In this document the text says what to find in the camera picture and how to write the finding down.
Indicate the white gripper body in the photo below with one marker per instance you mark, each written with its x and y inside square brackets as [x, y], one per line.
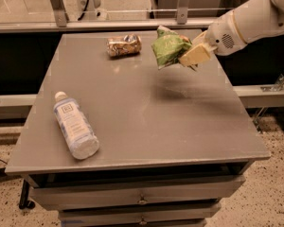
[221, 34]

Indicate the blue plastic water bottle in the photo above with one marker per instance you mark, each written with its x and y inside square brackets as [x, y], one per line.
[76, 130]

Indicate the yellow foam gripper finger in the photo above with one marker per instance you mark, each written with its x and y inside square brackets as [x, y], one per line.
[197, 54]
[200, 39]

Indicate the green jalapeno chip bag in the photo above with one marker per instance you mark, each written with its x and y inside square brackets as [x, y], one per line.
[169, 46]

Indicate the upper grey drawer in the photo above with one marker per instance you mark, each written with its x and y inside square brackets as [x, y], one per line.
[138, 193]

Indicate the lower grey drawer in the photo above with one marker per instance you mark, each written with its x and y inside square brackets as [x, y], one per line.
[139, 215]

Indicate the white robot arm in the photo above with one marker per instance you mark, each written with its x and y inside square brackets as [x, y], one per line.
[249, 22]

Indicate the grey drawer cabinet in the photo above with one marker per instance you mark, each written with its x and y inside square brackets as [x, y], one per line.
[151, 124]

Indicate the black cabinet caster leg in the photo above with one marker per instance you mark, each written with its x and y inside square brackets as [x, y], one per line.
[24, 202]

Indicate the metal railing frame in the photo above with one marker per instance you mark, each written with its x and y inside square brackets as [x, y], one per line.
[27, 16]

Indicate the crushed gold soda can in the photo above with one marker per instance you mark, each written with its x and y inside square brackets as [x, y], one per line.
[124, 45]

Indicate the grey drawer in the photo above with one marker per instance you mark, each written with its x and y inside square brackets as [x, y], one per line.
[138, 193]
[139, 215]

